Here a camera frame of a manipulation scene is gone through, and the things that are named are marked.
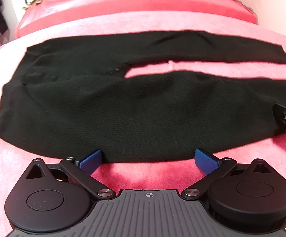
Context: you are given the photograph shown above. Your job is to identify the black knit pants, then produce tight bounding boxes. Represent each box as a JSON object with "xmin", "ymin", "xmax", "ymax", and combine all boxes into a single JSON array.
[{"xmin": 0, "ymin": 31, "xmax": 286, "ymax": 163}]

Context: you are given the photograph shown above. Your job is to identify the pink fleece blanket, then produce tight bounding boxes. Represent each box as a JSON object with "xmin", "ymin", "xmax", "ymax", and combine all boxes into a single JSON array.
[{"xmin": 0, "ymin": 11, "xmax": 286, "ymax": 236}]

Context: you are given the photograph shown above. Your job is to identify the red covered far bed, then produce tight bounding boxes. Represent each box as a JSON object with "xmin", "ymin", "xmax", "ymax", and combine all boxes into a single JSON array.
[{"xmin": 14, "ymin": 0, "xmax": 258, "ymax": 39}]

